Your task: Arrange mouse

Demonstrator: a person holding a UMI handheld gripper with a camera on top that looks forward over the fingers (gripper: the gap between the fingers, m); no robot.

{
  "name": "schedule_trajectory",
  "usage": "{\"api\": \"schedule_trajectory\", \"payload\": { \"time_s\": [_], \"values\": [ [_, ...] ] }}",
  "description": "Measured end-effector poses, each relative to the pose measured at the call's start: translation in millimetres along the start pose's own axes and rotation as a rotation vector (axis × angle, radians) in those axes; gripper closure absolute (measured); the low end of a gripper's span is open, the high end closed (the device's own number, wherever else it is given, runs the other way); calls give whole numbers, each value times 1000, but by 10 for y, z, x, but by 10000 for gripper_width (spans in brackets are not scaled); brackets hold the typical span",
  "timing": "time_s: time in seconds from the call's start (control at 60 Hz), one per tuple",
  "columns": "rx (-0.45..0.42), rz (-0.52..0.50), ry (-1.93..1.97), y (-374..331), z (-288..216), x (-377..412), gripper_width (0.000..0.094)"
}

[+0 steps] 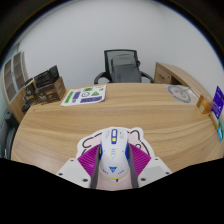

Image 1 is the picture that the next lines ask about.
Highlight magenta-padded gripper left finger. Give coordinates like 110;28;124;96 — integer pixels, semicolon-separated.
55;143;101;190

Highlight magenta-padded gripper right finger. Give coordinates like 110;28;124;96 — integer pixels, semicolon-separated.
128;143;173;189

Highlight white blue yellow computer mouse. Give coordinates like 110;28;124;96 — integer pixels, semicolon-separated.
98;126;131;181

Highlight white printed sticker sheet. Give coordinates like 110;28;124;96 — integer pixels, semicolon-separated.
60;84;107;107

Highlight large brown cardboard box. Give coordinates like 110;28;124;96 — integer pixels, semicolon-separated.
34;77;67;104

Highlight small orange-brown box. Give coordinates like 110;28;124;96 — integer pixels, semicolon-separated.
196;94;215;115

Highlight small teal box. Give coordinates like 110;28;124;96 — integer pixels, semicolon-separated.
216;118;224;143

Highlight black leather sofa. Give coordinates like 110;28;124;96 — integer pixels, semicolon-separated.
0;108;19;160

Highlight wooden side desk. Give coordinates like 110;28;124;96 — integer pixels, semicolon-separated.
153;61;214;101

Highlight small brown cardboard box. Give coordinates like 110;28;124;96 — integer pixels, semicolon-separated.
23;78;38;101

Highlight black box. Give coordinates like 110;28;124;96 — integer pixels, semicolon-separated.
33;65;60;88

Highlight grey mesh office chair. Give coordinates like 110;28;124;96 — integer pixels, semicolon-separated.
93;49;155;85

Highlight purple table sign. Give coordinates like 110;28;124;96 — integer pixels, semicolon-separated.
211;85;224;120

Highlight wooden shelf unit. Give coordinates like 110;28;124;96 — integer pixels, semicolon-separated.
0;50;31;123

